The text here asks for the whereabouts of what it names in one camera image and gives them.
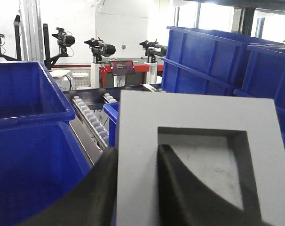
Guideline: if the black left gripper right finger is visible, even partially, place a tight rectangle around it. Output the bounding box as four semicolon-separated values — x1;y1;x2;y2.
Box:
157;144;269;226

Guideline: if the blue bin far right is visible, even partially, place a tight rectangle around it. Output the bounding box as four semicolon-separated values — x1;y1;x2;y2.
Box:
233;44;285;146

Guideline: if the roller conveyor rail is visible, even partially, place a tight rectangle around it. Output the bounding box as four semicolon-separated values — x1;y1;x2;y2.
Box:
71;96;109;152

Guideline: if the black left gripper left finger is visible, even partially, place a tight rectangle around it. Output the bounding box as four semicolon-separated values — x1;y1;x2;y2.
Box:
21;147;118;226

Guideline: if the large blue bin target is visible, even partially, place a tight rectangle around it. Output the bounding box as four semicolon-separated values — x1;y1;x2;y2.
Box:
161;26;275;96

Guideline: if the tablet screen on stand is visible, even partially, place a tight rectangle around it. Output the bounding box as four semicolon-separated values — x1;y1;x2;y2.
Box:
109;60;135;76

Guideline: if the gray hollow square base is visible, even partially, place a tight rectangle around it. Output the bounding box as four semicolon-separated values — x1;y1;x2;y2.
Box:
116;90;285;226

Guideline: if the red frame workbench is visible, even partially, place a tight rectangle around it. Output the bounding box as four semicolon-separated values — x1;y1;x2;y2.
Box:
100;62;163;88

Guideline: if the large blue bin left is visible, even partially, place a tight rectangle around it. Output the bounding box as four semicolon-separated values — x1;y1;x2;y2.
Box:
0;62;90;226

